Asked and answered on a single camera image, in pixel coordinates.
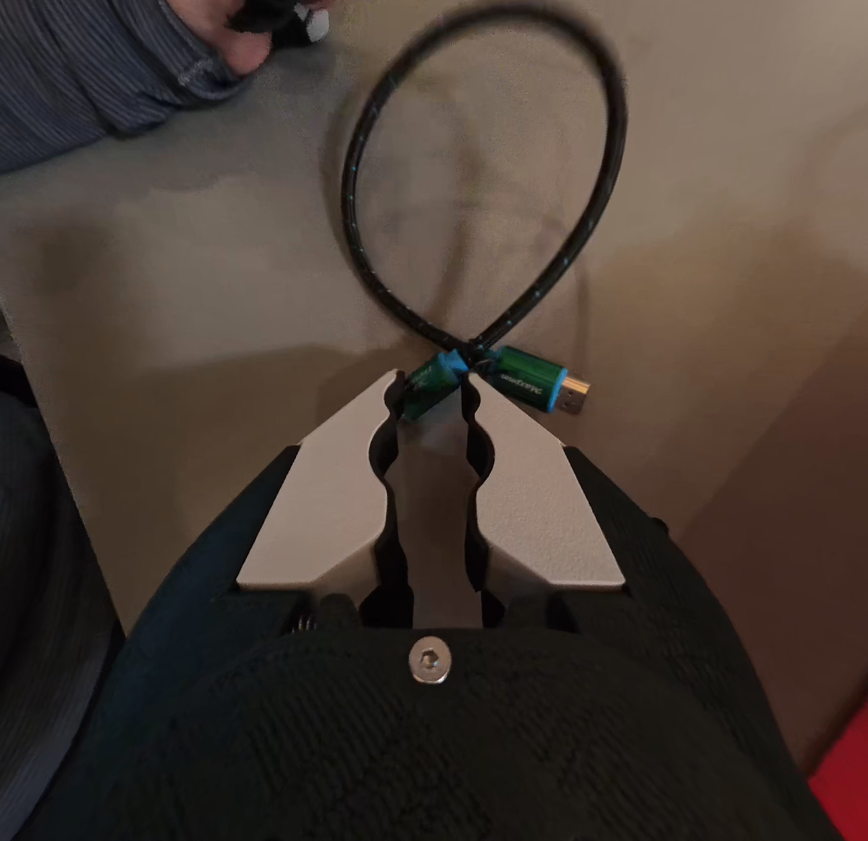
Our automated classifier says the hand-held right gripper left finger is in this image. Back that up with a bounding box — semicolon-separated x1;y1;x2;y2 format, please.
236;368;415;591

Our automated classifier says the black braided HDMI cable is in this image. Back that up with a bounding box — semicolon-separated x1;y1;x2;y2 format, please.
341;0;629;423

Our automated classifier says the red plastic bin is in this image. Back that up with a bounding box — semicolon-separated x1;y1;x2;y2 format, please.
806;724;868;841

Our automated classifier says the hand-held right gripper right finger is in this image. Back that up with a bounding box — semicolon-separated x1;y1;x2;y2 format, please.
460;372;626;592

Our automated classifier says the person's left hand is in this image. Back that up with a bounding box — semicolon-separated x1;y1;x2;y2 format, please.
152;0;344;77

